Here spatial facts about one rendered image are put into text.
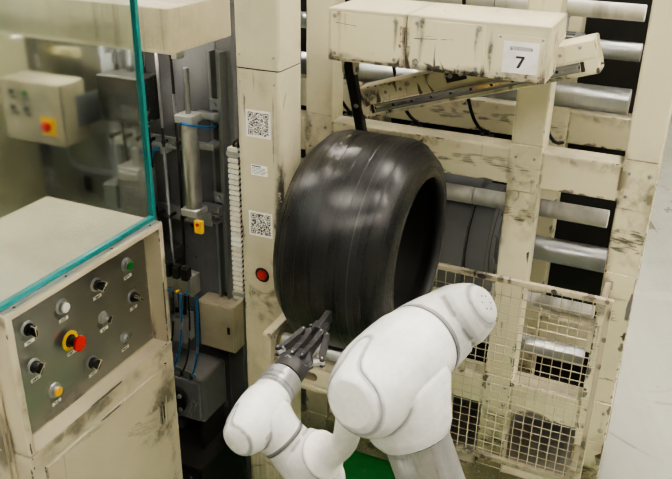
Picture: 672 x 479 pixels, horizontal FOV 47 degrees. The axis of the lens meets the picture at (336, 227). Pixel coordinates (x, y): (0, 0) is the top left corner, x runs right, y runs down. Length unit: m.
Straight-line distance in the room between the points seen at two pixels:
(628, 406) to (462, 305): 2.59
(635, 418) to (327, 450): 2.25
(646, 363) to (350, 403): 3.07
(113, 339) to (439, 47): 1.15
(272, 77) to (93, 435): 1.01
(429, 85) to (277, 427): 1.11
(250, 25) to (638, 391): 2.56
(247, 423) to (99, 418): 0.59
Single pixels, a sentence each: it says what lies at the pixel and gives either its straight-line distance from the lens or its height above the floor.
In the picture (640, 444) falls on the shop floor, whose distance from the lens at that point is 3.56.
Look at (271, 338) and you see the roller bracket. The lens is 2.21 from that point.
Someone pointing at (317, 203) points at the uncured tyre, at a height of 1.38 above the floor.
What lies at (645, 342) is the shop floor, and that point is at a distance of 4.25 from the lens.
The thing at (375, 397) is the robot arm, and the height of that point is 1.48.
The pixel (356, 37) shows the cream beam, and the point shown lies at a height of 1.71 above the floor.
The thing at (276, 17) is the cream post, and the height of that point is 1.79.
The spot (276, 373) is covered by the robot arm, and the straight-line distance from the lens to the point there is 1.72.
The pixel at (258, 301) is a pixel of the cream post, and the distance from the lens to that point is 2.31.
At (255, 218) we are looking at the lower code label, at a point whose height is 1.24.
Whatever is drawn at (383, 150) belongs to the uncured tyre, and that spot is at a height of 1.48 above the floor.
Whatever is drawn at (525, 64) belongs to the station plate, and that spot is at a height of 1.69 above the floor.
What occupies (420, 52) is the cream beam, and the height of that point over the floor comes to 1.69.
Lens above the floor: 2.12
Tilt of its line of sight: 24 degrees down
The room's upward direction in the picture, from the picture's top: 1 degrees clockwise
